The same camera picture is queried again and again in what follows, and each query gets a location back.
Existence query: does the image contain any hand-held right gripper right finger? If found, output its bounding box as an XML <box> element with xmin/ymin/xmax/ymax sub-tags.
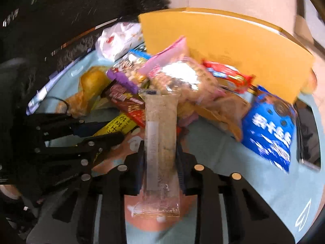
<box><xmin>177</xmin><ymin>142</ymin><xmax>296</xmax><ymax>244</ymax></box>

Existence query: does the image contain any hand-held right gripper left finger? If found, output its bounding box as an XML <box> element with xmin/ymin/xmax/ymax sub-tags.
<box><xmin>52</xmin><ymin>141</ymin><xmax>147</xmax><ymax>244</ymax></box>

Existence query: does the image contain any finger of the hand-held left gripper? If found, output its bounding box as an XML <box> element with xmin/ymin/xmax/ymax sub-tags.
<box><xmin>25</xmin><ymin>114</ymin><xmax>104</xmax><ymax>143</ymax></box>
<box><xmin>35</xmin><ymin>132</ymin><xmax>125</xmax><ymax>163</ymax></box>

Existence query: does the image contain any clear puffed rice bar packet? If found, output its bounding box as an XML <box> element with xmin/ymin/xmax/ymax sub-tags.
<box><xmin>133</xmin><ymin>91</ymin><xmax>181</xmax><ymax>218</ymax></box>

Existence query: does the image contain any yellow cardboard box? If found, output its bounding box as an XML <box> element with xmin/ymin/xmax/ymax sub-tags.
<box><xmin>138</xmin><ymin>7</ymin><xmax>315</xmax><ymax>105</ymax></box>

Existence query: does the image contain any yellow black snack packet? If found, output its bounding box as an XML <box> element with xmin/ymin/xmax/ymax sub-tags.
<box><xmin>93</xmin><ymin>113</ymin><xmax>136</xmax><ymax>138</ymax></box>

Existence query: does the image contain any yellow chips packet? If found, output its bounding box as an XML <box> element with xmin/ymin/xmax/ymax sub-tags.
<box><xmin>56</xmin><ymin>66</ymin><xmax>112</xmax><ymax>119</ymax></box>

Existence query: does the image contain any brown chocolate wafer packet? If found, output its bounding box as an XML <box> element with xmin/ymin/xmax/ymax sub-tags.
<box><xmin>101</xmin><ymin>80</ymin><xmax>146</xmax><ymax>128</ymax></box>

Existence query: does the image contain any light blue printed tablecloth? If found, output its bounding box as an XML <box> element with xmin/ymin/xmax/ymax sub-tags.
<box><xmin>25</xmin><ymin>43</ymin><xmax>325</xmax><ymax>244</ymax></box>

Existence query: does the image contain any long clear brown bar packet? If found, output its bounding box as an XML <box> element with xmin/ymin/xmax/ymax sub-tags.
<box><xmin>178</xmin><ymin>94</ymin><xmax>250</xmax><ymax>143</ymax></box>

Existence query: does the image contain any blue purple ball biscuit packet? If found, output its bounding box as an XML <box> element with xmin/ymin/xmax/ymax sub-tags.
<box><xmin>106</xmin><ymin>52</ymin><xmax>151</xmax><ymax>93</ymax></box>

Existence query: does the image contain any white floral tissue pack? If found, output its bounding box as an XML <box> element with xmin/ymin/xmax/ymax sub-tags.
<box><xmin>95</xmin><ymin>22</ymin><xmax>144</xmax><ymax>61</ymax></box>

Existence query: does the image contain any pink cracker packet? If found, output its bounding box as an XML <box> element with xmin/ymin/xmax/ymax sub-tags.
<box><xmin>137</xmin><ymin>37</ymin><xmax>221</xmax><ymax>107</ymax></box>

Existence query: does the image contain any blue cookie packet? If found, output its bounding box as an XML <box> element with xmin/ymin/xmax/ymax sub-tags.
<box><xmin>241</xmin><ymin>86</ymin><xmax>297</xmax><ymax>174</ymax></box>

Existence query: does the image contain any red orange snack packet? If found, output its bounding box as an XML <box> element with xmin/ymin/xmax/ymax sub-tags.
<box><xmin>203</xmin><ymin>60</ymin><xmax>256</xmax><ymax>94</ymax></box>

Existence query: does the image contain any dark carved wooden furniture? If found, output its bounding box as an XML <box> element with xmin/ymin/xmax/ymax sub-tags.
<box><xmin>0</xmin><ymin>0</ymin><xmax>168</xmax><ymax>87</ymax></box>

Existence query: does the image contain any black smartphone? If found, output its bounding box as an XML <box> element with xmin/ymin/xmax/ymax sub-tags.
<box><xmin>296</xmin><ymin>99</ymin><xmax>322</xmax><ymax>171</ymax></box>

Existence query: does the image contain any cardboard corner protector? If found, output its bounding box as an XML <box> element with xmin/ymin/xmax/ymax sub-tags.
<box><xmin>295</xmin><ymin>15</ymin><xmax>315</xmax><ymax>47</ymax></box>

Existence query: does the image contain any black cable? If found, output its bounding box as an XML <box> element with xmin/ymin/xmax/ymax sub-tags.
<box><xmin>48</xmin><ymin>97</ymin><xmax>72</xmax><ymax>118</ymax></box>

